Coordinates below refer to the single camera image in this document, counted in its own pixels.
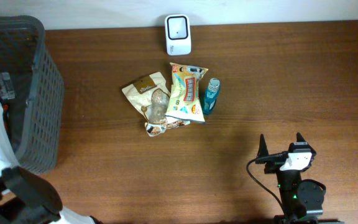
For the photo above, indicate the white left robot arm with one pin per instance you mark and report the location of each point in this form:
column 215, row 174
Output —
column 26, row 197

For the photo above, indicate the white barcode scanner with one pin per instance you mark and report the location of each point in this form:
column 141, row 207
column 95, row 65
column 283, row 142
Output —
column 178, row 34

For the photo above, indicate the grey plastic basket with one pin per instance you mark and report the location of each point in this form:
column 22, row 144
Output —
column 36, row 90

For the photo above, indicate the beige brown snack pouch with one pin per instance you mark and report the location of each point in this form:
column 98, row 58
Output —
column 150, row 97

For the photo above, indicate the blue liquid bottle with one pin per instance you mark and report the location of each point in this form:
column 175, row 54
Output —
column 211, row 95

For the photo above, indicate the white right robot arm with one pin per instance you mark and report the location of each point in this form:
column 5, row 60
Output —
column 300, row 199

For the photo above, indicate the yellow chip bag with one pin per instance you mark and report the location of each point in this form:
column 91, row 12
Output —
column 184, row 100

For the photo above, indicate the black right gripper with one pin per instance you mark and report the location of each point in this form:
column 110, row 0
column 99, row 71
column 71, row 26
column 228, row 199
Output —
column 272, row 166

